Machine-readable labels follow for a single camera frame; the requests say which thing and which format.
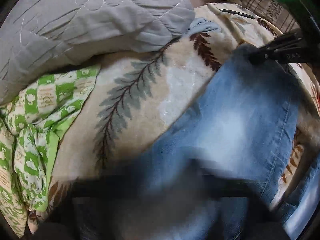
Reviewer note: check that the green patterned quilt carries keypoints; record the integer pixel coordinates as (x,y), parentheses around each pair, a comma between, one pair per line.
(32,125)

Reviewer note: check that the black pen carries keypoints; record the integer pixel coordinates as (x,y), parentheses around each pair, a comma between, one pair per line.
(237,13)

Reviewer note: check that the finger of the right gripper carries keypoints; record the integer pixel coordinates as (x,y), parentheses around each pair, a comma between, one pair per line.
(287,48)

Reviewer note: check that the beige leaf-pattern blanket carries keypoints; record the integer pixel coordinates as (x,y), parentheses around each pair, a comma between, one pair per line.
(137,97)

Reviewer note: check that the blue denim jeans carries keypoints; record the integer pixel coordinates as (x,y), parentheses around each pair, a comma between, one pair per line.
(214,173)

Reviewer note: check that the grey quilted pillow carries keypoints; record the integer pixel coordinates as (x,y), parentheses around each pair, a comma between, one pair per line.
(41,36)

